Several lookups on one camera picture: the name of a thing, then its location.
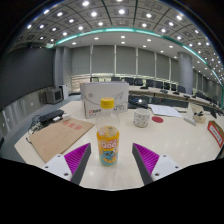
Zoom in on long curved conference desk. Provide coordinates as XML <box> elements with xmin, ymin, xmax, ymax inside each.
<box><xmin>128</xmin><ymin>84</ymin><xmax>224</xmax><ymax>111</ymax></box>

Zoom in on grey boxy monitor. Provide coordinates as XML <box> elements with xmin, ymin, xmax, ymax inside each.
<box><xmin>45</xmin><ymin>87</ymin><xmax>64</xmax><ymax>105</ymax></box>

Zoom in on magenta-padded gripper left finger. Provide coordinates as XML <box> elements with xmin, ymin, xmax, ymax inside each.
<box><xmin>42</xmin><ymin>142</ymin><xmax>92</xmax><ymax>186</ymax></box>

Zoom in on red-edged open cardboard box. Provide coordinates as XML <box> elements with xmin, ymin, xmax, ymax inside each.
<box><xmin>207</xmin><ymin>120</ymin><xmax>224</xmax><ymax>149</ymax></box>

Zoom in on white paper sheet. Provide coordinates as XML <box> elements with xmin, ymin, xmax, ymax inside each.
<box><xmin>148</xmin><ymin>103</ymin><xmax>183</xmax><ymax>118</ymax></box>

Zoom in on tangle of dark cables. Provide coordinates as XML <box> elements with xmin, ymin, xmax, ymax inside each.
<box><xmin>25</xmin><ymin>114</ymin><xmax>46</xmax><ymax>144</ymax></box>

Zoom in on black rectangular device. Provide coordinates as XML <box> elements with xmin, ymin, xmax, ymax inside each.
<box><xmin>38</xmin><ymin>109</ymin><xmax>65</xmax><ymax>124</ymax></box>

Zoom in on black desktop console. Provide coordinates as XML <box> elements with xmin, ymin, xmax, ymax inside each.
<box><xmin>128</xmin><ymin>94</ymin><xmax>150</xmax><ymax>110</ymax></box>

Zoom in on small white adapter block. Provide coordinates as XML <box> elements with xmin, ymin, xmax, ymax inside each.
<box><xmin>60</xmin><ymin>113</ymin><xmax>72</xmax><ymax>122</ymax></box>

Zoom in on small open white box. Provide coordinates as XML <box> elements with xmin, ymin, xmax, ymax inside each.
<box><xmin>187</xmin><ymin>103</ymin><xmax>208</xmax><ymax>124</ymax></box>

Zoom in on white remote control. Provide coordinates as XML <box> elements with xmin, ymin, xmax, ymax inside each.
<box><xmin>183</xmin><ymin>115</ymin><xmax>198</xmax><ymax>127</ymax></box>

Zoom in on brown paper envelope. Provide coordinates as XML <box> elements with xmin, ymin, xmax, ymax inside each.
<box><xmin>29</xmin><ymin>117</ymin><xmax>96</xmax><ymax>163</ymax></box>

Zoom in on flat round red coaster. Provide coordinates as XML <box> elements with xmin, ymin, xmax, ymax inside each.
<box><xmin>151</xmin><ymin>115</ymin><xmax>165</xmax><ymax>124</ymax></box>

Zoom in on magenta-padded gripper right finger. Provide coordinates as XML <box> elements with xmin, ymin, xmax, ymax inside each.
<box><xmin>132</xmin><ymin>143</ymin><xmax>182</xmax><ymax>186</ymax></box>

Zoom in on white cardboard paper box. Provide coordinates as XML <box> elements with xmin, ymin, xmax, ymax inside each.
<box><xmin>79</xmin><ymin>81</ymin><xmax>130</xmax><ymax>120</ymax></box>

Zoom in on group of ceiling lights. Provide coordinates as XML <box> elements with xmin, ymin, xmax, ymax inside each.
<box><xmin>13</xmin><ymin>0</ymin><xmax>221</xmax><ymax>68</ymax></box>

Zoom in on group of black office chairs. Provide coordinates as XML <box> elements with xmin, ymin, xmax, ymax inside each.
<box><xmin>89</xmin><ymin>76</ymin><xmax>188</xmax><ymax>94</ymax></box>

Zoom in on white patterned paper cup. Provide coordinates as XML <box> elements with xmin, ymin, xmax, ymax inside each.
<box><xmin>133</xmin><ymin>108</ymin><xmax>152</xmax><ymax>129</ymax></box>

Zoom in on yellow-capped orange-label drink bottle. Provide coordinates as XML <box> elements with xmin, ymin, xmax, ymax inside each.
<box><xmin>95</xmin><ymin>97</ymin><xmax>120</xmax><ymax>167</ymax></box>

